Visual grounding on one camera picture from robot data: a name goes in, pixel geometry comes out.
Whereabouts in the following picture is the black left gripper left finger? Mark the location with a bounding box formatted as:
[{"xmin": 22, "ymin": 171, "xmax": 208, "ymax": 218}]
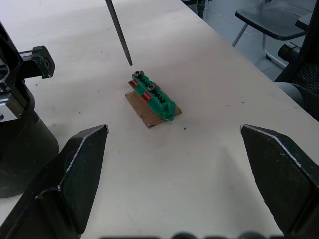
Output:
[{"xmin": 0, "ymin": 124, "xmax": 110, "ymax": 239}]

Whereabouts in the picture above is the green and red finger piece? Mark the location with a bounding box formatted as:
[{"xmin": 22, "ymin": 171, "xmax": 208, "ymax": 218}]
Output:
[{"xmin": 127, "ymin": 70, "xmax": 178, "ymax": 123}]

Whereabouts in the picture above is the black chair with metal legs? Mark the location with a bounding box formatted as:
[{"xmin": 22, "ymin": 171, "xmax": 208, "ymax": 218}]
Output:
[{"xmin": 232, "ymin": 0, "xmax": 315, "ymax": 68}]

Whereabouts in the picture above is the brown cardboard piece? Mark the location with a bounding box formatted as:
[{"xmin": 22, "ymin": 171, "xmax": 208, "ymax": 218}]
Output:
[{"xmin": 124, "ymin": 90, "xmax": 183, "ymax": 128}]

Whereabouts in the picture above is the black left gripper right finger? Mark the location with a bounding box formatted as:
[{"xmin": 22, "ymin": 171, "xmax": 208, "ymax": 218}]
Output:
[{"xmin": 239, "ymin": 123, "xmax": 319, "ymax": 239}]

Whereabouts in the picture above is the grey electric screwdriver bit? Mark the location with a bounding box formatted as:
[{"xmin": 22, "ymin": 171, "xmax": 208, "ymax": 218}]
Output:
[{"xmin": 105, "ymin": 0, "xmax": 134, "ymax": 67}]

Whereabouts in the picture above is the black gripper body workpiece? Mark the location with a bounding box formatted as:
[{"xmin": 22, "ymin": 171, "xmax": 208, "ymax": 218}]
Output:
[{"xmin": 0, "ymin": 21, "xmax": 56, "ymax": 123}]

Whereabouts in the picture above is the black mesh office chair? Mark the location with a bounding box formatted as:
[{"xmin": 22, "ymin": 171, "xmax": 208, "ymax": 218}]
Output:
[{"xmin": 273, "ymin": 0, "xmax": 319, "ymax": 113}]

